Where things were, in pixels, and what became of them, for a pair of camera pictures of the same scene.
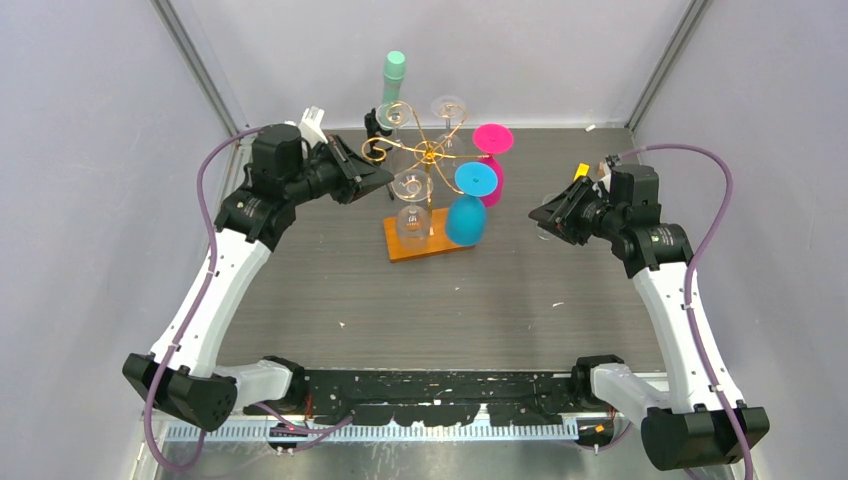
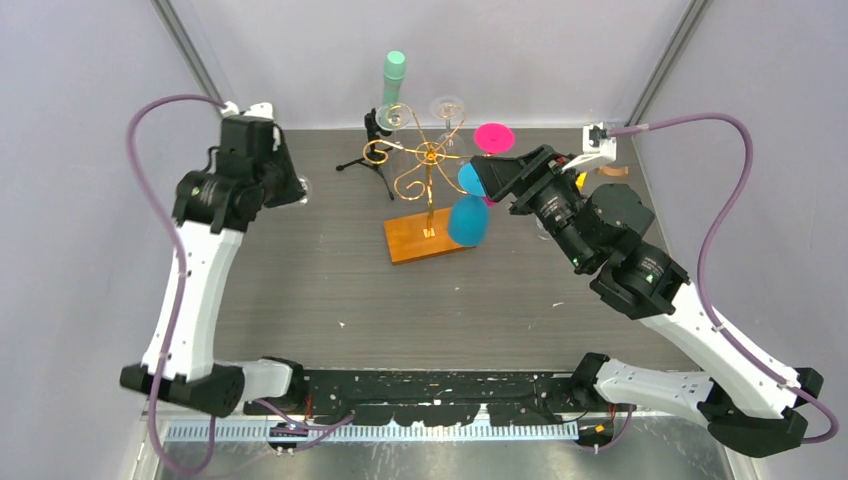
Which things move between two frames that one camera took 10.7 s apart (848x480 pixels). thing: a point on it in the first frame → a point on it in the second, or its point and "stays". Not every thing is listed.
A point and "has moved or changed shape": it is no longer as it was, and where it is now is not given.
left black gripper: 365,175 → 293,189
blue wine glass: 466,218 stays
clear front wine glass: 414,223 has moved or changed shape
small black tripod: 376,154 stays
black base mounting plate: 443,397 stays
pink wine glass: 491,139 stays
